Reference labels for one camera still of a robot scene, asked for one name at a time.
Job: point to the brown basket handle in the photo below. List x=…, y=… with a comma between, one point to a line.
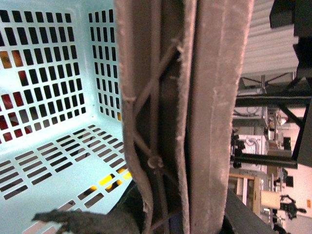
x=180, y=62

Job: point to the light blue plastic basket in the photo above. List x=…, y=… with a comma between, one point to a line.
x=61, y=143

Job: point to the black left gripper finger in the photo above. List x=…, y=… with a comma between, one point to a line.
x=76, y=222

